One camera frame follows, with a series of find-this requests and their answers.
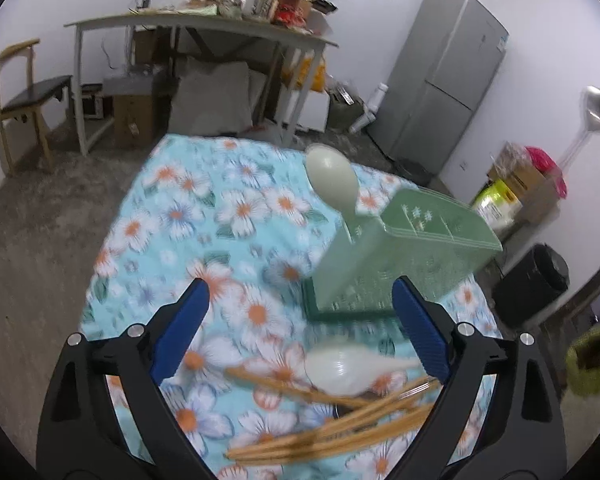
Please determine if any white plastic spoon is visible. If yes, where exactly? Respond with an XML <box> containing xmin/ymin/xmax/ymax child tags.
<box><xmin>305</xmin><ymin>342</ymin><xmax>423</xmax><ymax>396</ymax></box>

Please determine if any pile of snack packets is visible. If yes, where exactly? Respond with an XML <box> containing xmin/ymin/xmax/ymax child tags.
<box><xmin>180</xmin><ymin>0</ymin><xmax>338</xmax><ymax>36</ymax></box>

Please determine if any orange bag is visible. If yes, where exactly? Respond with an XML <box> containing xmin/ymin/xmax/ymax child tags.
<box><xmin>282</xmin><ymin>52</ymin><xmax>328</xmax><ymax>93</ymax></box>

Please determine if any clear plastic container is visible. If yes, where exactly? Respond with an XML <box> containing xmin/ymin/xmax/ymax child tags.
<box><xmin>102</xmin><ymin>67</ymin><xmax>166</xmax><ymax>96</ymax></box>

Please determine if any large cardboard box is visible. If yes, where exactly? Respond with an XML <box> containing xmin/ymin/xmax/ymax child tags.
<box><xmin>112</xmin><ymin>92</ymin><xmax>156</xmax><ymax>148</ymax></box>

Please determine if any clear plastic bag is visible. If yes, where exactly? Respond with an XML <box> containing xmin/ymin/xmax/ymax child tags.
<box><xmin>495</xmin><ymin>142</ymin><xmax>528</xmax><ymax>171</ymax></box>

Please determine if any green plush item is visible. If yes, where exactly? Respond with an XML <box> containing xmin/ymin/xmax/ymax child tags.
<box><xmin>566</xmin><ymin>322</ymin><xmax>600</xmax><ymax>398</ymax></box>

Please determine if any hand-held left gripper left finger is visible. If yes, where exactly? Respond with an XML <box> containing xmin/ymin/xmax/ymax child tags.
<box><xmin>36</xmin><ymin>277</ymin><xmax>216</xmax><ymax>480</ymax></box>

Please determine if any black trash bin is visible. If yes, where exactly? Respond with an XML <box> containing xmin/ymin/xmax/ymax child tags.
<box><xmin>492</xmin><ymin>242</ymin><xmax>571</xmax><ymax>331</ymax></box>

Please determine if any green perforated utensil holder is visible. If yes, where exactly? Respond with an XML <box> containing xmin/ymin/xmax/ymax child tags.
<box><xmin>302</xmin><ymin>185</ymin><xmax>503</xmax><ymax>323</ymax></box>

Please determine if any open cardboard box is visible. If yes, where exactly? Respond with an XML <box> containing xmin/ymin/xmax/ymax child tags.
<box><xmin>487</xmin><ymin>142</ymin><xmax>563</xmax><ymax>226</ymax></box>

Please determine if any grey table with white legs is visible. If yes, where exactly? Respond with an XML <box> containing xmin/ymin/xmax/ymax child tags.
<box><xmin>64</xmin><ymin>10</ymin><xmax>340</xmax><ymax>156</ymax></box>

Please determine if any white bottle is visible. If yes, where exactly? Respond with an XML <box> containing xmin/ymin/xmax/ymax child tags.
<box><xmin>367</xmin><ymin>82</ymin><xmax>390</xmax><ymax>116</ymax></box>

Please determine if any wooden chair with black seat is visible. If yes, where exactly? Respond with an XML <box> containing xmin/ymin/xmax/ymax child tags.
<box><xmin>0</xmin><ymin>37</ymin><xmax>75</xmax><ymax>173</ymax></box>

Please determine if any pale green plastic spoon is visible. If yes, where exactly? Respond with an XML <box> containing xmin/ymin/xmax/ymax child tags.
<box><xmin>305</xmin><ymin>142</ymin><xmax>361</xmax><ymax>241</ymax></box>

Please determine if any floral blue blanket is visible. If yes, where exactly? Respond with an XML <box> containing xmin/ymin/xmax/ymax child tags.
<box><xmin>80</xmin><ymin>134</ymin><xmax>503</xmax><ymax>480</ymax></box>

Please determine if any metal spoon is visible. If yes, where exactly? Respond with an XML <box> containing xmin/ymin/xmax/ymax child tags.
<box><xmin>555</xmin><ymin>86</ymin><xmax>600</xmax><ymax>171</ymax></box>

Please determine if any grey refrigerator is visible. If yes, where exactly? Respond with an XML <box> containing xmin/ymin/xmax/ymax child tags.
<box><xmin>365</xmin><ymin>0</ymin><xmax>511</xmax><ymax>176</ymax></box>

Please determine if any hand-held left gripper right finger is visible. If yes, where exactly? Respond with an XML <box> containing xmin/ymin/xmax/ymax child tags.
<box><xmin>391</xmin><ymin>275</ymin><xmax>568</xmax><ymax>480</ymax></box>

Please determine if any grey pillow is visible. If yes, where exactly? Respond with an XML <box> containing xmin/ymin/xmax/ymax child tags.
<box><xmin>167</xmin><ymin>60</ymin><xmax>253</xmax><ymax>136</ymax></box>

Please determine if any pink plastic bag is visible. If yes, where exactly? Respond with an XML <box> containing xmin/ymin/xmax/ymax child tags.
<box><xmin>525</xmin><ymin>146</ymin><xmax>568</xmax><ymax>201</ymax></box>

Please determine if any yellow-green bag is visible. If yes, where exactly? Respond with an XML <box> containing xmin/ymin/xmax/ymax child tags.
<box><xmin>472</xmin><ymin>180</ymin><xmax>523</xmax><ymax>233</ymax></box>

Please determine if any small white appliance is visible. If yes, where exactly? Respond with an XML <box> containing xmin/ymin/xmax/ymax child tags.
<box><xmin>75</xmin><ymin>82</ymin><xmax>106</xmax><ymax>121</ymax></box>

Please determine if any grey-green bag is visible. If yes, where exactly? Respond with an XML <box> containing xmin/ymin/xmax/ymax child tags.
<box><xmin>327</xmin><ymin>80</ymin><xmax>366</xmax><ymax>128</ymax></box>

